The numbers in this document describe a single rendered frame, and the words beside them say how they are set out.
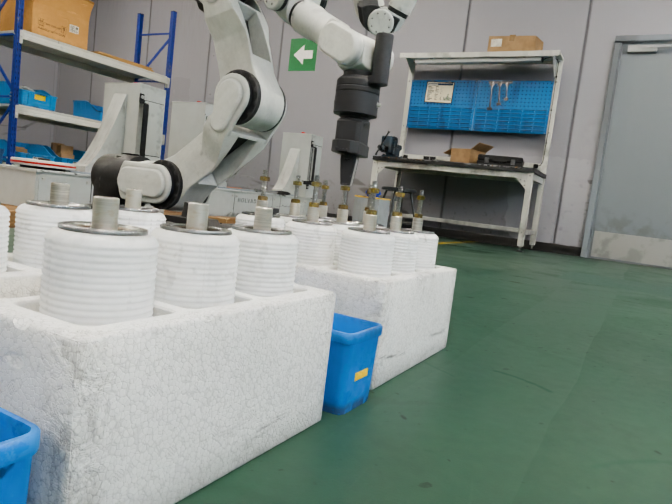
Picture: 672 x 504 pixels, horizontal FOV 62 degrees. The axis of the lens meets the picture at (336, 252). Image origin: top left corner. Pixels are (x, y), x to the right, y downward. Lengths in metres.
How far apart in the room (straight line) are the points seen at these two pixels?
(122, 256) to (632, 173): 5.71
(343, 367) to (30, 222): 0.44
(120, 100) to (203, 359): 3.01
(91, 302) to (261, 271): 0.23
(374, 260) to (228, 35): 0.88
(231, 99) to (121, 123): 2.00
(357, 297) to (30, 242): 0.48
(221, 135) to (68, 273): 1.06
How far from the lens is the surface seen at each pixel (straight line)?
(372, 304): 0.91
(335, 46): 1.16
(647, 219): 6.00
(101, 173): 1.87
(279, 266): 0.68
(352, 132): 1.11
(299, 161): 4.86
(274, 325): 0.64
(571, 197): 6.05
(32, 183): 2.99
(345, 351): 0.79
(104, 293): 0.51
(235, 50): 1.60
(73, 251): 0.51
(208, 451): 0.61
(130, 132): 3.44
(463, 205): 6.26
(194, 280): 0.59
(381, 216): 1.42
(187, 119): 3.88
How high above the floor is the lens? 0.31
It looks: 6 degrees down
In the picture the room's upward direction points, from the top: 7 degrees clockwise
